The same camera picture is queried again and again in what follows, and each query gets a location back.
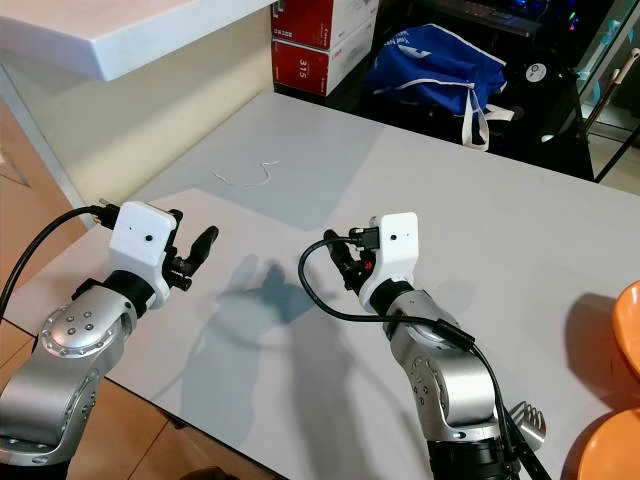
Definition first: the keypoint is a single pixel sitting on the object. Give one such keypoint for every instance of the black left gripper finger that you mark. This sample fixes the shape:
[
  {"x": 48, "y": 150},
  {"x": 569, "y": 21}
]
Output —
[{"x": 203, "y": 248}]

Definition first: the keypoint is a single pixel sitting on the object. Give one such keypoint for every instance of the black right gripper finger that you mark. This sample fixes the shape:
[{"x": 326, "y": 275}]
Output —
[
  {"x": 340, "y": 244},
  {"x": 345, "y": 275}
]

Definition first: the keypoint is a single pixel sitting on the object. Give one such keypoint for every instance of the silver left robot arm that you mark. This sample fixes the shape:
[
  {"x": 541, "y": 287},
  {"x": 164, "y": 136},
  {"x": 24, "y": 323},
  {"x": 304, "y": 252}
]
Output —
[{"x": 75, "y": 330}]

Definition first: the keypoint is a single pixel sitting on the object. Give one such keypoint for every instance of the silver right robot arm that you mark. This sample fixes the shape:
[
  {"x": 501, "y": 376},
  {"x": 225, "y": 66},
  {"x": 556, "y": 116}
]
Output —
[{"x": 445, "y": 380}]

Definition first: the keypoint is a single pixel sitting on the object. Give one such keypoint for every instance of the red box printed 315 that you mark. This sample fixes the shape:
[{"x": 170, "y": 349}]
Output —
[{"x": 305, "y": 68}]

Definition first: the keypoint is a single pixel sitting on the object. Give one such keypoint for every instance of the red and white cardboard box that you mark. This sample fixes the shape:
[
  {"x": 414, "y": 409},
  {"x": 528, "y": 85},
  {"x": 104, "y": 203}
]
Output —
[{"x": 310, "y": 20}]

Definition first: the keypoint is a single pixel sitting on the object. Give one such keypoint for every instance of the silver fork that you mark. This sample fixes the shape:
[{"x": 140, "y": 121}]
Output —
[{"x": 530, "y": 420}]

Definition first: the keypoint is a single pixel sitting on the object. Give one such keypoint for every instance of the white counter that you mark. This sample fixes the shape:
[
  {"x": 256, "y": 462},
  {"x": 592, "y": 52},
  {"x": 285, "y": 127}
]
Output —
[{"x": 120, "y": 25}]

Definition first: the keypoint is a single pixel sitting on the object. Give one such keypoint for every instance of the black device with white disc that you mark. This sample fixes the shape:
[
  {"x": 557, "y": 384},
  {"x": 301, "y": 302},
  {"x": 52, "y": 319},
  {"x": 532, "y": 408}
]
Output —
[{"x": 537, "y": 71}]

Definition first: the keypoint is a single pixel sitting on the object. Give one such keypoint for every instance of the orange plate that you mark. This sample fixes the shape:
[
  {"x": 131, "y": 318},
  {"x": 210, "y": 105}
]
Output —
[
  {"x": 632, "y": 315},
  {"x": 610, "y": 450}
]

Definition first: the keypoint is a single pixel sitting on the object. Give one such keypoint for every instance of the black computer with coloured lights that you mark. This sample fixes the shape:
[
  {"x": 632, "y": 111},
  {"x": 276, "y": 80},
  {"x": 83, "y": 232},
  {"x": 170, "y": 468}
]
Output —
[{"x": 490, "y": 8}]

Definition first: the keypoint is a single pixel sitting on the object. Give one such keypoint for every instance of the glass door cabinet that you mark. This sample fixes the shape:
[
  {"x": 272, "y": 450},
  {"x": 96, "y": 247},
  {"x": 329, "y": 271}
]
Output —
[{"x": 615, "y": 60}]

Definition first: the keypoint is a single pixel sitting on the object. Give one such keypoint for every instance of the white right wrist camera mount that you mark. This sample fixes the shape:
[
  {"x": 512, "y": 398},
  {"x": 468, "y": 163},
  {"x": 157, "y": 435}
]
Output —
[{"x": 395, "y": 250}]

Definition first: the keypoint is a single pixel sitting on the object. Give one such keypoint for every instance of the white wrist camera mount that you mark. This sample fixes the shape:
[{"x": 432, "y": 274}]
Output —
[
  {"x": 395, "y": 250},
  {"x": 142, "y": 245}
]

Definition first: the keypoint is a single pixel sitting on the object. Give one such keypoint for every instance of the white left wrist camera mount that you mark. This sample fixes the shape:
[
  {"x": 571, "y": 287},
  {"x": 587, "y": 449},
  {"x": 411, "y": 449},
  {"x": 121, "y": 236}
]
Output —
[{"x": 142, "y": 245}]

